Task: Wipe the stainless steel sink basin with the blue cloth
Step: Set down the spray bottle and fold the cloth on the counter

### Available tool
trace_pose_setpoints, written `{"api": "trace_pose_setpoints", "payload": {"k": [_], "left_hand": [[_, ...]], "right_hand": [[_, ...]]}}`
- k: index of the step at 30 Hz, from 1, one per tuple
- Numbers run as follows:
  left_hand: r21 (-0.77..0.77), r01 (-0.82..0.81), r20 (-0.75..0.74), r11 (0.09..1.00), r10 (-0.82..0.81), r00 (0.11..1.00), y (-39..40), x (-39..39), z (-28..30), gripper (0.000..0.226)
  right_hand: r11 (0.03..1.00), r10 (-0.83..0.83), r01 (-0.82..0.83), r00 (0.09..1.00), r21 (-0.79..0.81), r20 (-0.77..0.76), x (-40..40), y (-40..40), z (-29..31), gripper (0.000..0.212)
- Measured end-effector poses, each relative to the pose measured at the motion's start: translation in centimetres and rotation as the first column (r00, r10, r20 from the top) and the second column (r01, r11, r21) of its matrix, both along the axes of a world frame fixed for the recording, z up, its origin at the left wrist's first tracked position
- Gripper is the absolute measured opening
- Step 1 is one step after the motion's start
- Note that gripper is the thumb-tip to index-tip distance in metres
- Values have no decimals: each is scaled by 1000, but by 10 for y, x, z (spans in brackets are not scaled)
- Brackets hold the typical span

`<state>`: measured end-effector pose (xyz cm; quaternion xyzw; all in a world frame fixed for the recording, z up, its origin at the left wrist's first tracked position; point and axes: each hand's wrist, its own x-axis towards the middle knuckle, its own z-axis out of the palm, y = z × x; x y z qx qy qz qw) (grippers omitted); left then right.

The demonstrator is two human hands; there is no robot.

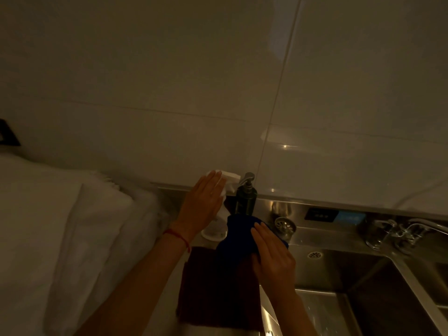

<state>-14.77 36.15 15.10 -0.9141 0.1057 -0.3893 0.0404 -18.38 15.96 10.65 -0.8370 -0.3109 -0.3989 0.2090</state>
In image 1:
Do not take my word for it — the chrome long-spout faucet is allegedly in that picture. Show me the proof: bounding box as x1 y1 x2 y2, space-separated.
392 217 448 256

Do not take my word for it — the person's left hand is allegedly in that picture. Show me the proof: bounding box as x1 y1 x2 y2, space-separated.
175 170 227 242

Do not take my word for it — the folded white cloth stack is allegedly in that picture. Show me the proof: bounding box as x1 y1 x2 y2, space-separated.
0 154 137 336

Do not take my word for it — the stainless steel sink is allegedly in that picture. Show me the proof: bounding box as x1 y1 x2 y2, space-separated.
150 183 448 336

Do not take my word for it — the blue cleaning cloth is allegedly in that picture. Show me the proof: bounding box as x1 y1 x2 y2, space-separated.
215 214 289 273

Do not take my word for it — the person's left forearm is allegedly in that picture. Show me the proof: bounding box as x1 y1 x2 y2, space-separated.
75 234 191 336

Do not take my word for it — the white spray bottle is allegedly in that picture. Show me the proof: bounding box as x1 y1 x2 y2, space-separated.
201 169 242 242

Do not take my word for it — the round metal strainer plug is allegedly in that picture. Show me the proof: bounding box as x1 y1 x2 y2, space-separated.
273 216 297 240

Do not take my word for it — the black label plate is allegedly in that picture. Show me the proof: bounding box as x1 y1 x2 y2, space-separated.
303 207 339 222

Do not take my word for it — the dark brown towel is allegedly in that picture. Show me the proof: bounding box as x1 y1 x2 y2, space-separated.
176 246 263 331

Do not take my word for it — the blue label plate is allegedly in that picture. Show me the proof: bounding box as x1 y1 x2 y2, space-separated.
334 210 366 226

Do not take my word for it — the dark pump bottle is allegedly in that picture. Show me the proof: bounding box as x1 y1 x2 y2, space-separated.
232 172 259 217

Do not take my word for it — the red string bracelet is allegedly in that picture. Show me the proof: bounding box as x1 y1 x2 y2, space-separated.
162 228 192 253

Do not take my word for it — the small chrome tap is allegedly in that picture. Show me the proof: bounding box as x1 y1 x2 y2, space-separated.
364 218 398 251

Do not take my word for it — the person's right hand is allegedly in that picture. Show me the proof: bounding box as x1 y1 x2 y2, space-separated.
250 222 297 294

